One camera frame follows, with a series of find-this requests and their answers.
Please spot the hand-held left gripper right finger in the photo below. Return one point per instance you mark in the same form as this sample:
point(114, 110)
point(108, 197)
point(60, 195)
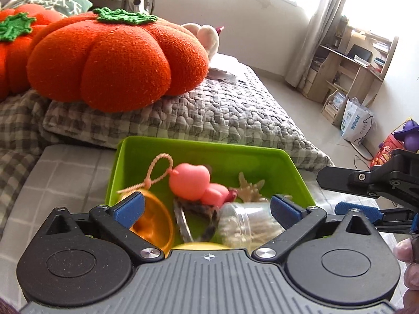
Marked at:
point(284, 211)

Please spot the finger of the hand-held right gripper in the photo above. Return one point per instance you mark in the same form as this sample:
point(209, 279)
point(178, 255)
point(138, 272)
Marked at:
point(340, 178)
point(356, 210)

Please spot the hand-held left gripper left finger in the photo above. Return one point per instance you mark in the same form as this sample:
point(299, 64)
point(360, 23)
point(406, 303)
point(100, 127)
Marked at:
point(130, 209)

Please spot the beige starfish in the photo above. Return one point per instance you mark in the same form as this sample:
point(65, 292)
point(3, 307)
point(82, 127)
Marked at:
point(250, 189)

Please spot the clear cotton swab jar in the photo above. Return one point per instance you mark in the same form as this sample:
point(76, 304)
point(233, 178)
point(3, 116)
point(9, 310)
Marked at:
point(245, 225)

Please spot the pink pig toy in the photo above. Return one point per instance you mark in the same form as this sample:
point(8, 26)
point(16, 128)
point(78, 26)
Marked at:
point(188, 180)

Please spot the green plastic box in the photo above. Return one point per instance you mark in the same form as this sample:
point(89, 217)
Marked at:
point(212, 157)

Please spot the person's right hand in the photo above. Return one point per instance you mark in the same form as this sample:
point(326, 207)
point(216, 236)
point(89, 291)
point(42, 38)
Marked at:
point(406, 252)

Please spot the purple plush toy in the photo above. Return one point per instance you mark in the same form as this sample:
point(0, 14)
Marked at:
point(409, 134)

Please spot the white shopping bag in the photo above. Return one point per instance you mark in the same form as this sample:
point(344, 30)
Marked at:
point(355, 121)

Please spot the grey grid bed sheet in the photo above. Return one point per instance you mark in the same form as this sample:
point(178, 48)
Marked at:
point(65, 170)

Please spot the wooden desk with shelves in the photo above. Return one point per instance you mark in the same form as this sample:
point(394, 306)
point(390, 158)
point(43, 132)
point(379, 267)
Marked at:
point(347, 72)

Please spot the grey checked quilt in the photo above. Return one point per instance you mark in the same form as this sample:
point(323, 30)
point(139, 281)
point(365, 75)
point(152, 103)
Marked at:
point(212, 111)

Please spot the orange pumpkin cushion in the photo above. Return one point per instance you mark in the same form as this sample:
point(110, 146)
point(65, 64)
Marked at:
point(114, 62)
point(13, 65)

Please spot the beige curtain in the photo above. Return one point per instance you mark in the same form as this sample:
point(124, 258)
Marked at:
point(320, 23)

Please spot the white pink plush toy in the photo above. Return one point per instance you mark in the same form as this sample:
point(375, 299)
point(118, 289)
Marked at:
point(209, 37)

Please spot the green patterned pillow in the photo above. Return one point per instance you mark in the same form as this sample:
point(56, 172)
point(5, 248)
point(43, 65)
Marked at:
point(59, 3)

